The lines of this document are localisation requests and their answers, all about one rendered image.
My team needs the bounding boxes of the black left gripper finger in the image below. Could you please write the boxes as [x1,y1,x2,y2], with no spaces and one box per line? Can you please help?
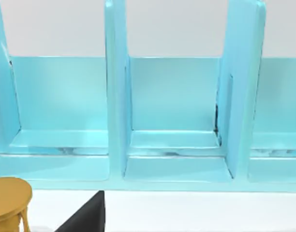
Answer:
[54,190,105,232]

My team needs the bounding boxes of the golden trophy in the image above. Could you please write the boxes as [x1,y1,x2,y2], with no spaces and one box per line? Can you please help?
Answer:
[0,177,33,232]

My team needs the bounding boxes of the light blue rack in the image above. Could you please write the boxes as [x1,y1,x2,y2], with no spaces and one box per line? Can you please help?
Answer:
[0,0,296,193]

